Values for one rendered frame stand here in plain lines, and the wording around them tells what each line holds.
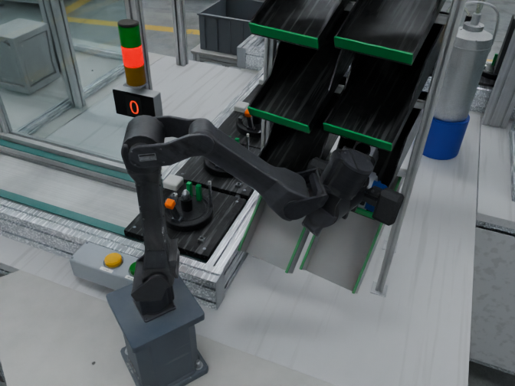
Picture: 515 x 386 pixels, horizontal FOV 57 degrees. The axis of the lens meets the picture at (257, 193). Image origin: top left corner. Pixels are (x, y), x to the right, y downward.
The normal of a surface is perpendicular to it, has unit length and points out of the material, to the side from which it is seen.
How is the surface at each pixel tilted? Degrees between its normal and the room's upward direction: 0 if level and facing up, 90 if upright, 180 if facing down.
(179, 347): 90
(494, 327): 90
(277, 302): 0
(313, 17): 25
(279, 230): 45
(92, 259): 0
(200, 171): 0
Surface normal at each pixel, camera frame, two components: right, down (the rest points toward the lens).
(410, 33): -0.20, -0.50
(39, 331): 0.03, -0.79
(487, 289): -0.37, 0.57
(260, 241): -0.35, -0.19
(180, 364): 0.54, 0.53
